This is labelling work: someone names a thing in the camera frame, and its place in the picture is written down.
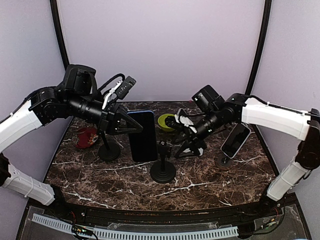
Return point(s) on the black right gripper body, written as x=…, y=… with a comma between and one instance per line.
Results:
x=198, y=140

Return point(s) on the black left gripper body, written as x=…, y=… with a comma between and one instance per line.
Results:
x=108, y=113

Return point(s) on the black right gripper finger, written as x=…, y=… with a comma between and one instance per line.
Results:
x=187, y=149
x=179, y=138

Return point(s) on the black pole stand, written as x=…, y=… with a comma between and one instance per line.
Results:
x=163, y=171
x=108, y=151

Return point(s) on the black phone blue case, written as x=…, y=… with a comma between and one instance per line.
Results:
x=143, y=145

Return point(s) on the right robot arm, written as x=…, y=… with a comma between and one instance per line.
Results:
x=247, y=110

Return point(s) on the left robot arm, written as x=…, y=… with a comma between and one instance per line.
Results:
x=78, y=96

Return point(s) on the white folding phone stand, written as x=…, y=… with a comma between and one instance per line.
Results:
x=201, y=146

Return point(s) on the grey wood-base phone stand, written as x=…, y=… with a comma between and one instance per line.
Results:
x=224, y=163

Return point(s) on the green bowl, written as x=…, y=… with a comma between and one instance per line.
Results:
x=162, y=122

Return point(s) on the red floral plate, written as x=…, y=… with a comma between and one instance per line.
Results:
x=85, y=137

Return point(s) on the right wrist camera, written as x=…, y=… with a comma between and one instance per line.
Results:
x=178, y=123

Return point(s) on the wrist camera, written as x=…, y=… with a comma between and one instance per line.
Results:
x=118, y=92
x=178, y=123

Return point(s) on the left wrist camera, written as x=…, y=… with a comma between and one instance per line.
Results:
x=118, y=92

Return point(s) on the black front rail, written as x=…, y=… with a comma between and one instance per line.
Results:
x=284, y=221

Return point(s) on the white slotted cable duct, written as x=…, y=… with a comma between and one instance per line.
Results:
x=119, y=231

